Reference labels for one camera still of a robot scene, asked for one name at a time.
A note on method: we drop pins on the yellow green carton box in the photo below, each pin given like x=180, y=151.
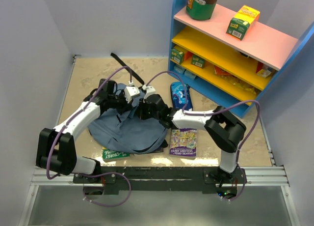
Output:
x=242, y=21

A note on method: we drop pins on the blue patterned pencil case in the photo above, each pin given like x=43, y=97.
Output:
x=180, y=96

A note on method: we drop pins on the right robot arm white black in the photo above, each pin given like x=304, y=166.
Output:
x=222, y=126

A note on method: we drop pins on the light blue box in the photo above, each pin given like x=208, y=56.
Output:
x=190, y=75
x=179, y=69

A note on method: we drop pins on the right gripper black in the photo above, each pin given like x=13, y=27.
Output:
x=140, y=111

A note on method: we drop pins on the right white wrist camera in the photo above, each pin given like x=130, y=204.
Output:
x=148, y=90

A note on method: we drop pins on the colourful wooden shelf unit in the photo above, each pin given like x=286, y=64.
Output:
x=208, y=40

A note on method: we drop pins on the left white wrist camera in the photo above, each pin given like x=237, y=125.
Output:
x=131, y=92

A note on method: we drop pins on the green brown canister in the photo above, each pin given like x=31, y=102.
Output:
x=200, y=9

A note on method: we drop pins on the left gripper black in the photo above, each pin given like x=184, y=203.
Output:
x=126, y=106

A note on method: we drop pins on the red yellow box right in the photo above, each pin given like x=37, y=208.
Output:
x=264, y=70

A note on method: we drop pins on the green box middle shelf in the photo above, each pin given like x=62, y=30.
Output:
x=198, y=61

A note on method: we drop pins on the green box left shelf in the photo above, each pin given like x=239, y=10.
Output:
x=177, y=54

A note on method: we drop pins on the light blue box right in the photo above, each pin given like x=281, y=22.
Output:
x=190, y=75

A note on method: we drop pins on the blue student backpack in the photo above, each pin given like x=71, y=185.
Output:
x=127, y=132

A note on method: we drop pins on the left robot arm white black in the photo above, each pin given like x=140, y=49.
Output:
x=56, y=152

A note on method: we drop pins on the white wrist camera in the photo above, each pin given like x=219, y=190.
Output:
x=131, y=92
x=148, y=90

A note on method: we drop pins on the light blue box left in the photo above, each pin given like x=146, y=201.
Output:
x=179, y=69

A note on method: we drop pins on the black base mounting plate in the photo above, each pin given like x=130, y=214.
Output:
x=207, y=180

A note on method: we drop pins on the orange snack packet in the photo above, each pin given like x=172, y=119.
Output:
x=220, y=72

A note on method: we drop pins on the purple treehouse book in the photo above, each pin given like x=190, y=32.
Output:
x=183, y=143

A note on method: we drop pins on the yellow snack bag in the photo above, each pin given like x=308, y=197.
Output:
x=241, y=84

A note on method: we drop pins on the green treehouse book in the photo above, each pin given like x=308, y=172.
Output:
x=110, y=155

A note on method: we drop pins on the green box shelf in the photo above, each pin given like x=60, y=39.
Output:
x=177, y=54
x=198, y=61

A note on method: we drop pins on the dark tale book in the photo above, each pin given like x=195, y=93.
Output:
x=159, y=150

